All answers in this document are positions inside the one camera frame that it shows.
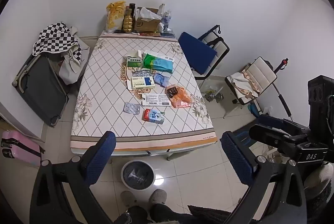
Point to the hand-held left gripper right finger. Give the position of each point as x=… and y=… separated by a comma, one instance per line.
x=237, y=158

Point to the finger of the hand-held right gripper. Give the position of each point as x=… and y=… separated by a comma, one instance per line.
x=281, y=122
x=268, y=135

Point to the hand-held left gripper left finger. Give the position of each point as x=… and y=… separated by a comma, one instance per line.
x=100, y=158

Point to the white trash bin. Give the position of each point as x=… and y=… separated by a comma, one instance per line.
x=138, y=177

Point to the blue plastic packet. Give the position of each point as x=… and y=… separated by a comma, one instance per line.
x=160, y=79

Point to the person's right forearm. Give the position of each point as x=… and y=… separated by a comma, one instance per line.
x=321, y=179

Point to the teal plastic item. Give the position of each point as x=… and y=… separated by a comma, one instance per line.
x=252, y=109

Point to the grey fuzzy slipper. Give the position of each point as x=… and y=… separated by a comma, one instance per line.
x=127, y=198
x=158, y=196

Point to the beige cloth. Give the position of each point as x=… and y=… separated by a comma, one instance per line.
x=244, y=83

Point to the white padded chair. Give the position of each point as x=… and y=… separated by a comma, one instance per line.
x=263, y=70

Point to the silver blister pack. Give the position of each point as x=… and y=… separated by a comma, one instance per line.
x=131, y=108
x=142, y=74

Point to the patterned tablecloth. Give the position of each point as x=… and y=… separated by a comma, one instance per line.
x=104, y=98

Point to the black rod with red tip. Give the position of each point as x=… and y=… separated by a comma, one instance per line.
x=284, y=61

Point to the metal dumbbell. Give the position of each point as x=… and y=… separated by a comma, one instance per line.
x=215, y=97

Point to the white table leg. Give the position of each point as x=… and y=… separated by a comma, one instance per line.
x=170, y=157

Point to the pink suitcase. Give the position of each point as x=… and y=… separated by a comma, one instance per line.
x=21, y=151

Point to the orange snack wrapper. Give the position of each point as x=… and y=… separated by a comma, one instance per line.
x=181, y=98

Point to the person's dark trousers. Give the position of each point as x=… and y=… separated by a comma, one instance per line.
x=161, y=216

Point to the white and blue medicine box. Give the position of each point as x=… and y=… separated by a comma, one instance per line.
x=141, y=82

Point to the grey suitcase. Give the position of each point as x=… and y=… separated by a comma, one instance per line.
x=41, y=88

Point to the white tote bag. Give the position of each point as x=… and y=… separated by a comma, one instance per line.
x=70, y=70

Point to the green and white medicine box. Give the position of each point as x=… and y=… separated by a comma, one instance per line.
x=134, y=63

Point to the blue seat cushion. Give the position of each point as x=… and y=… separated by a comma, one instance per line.
x=195, y=53

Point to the green tissue pack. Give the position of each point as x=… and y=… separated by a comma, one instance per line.
x=156, y=62

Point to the checkered cloth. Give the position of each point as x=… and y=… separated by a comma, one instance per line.
x=54, y=38

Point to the gold bottle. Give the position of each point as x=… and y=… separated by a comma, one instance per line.
x=127, y=21

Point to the cardboard box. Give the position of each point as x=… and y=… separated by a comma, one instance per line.
x=144, y=26

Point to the yellow chips bag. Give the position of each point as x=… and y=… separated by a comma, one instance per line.
x=114, y=16

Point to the white crumpled paper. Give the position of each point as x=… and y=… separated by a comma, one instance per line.
x=147, y=14

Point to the clear bottle with blue label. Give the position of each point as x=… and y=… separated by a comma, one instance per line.
x=166, y=21

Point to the dark bottle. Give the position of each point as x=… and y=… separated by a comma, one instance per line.
x=132, y=8

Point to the clear plastic bottle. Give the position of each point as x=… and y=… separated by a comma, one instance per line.
x=161, y=8

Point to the white chair with black frame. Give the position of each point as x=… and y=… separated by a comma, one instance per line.
x=218, y=44

